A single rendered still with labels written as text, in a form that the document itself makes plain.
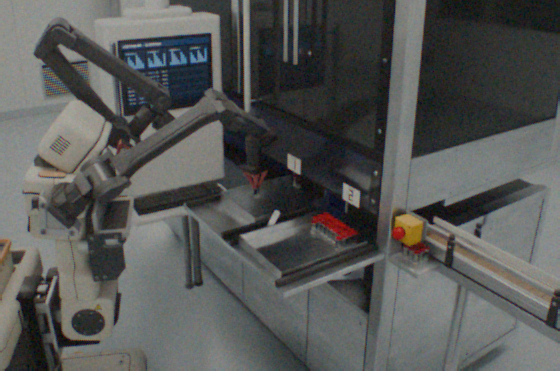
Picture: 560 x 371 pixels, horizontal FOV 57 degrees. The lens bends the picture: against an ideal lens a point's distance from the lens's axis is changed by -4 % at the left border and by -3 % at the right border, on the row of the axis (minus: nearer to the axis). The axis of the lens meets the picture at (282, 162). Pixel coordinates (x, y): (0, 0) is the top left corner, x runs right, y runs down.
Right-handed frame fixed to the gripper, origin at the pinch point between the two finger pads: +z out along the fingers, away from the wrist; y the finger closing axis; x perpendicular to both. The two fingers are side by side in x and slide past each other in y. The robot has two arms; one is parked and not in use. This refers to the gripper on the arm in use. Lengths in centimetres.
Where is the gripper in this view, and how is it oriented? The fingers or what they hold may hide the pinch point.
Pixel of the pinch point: (256, 186)
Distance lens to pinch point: 200.3
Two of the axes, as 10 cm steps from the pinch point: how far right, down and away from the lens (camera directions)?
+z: 0.5, 9.2, 4.0
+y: 6.8, -3.2, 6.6
